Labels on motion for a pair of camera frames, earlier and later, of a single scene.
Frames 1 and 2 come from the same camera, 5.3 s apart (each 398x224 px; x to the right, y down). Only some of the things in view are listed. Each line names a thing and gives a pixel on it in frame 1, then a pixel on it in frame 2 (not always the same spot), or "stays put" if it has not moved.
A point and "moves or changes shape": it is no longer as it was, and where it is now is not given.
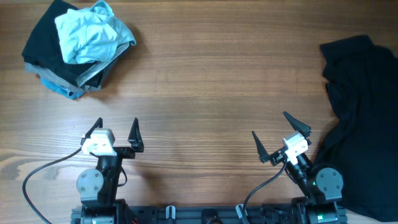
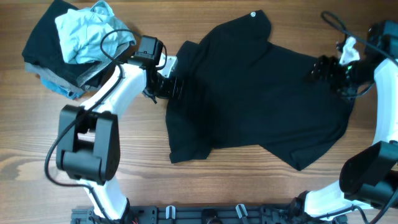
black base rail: x=210 y=214 stays put
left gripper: x=134 y=139 -> x=175 y=90
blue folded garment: x=69 y=92 stays put
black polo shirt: x=362 y=84 moves or changes shape
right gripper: x=275 y=156 -> x=331 y=63
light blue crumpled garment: x=91 y=34 stays put
